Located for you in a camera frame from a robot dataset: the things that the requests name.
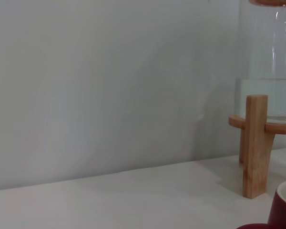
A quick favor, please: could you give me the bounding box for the red ceramic cup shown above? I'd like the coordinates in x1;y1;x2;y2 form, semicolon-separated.
235;179;286;229

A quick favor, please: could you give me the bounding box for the wooden dispenser stand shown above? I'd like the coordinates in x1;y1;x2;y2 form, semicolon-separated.
228;94;286;199

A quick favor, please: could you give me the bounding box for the glass water dispenser jar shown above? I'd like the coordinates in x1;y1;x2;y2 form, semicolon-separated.
237;0;286;125

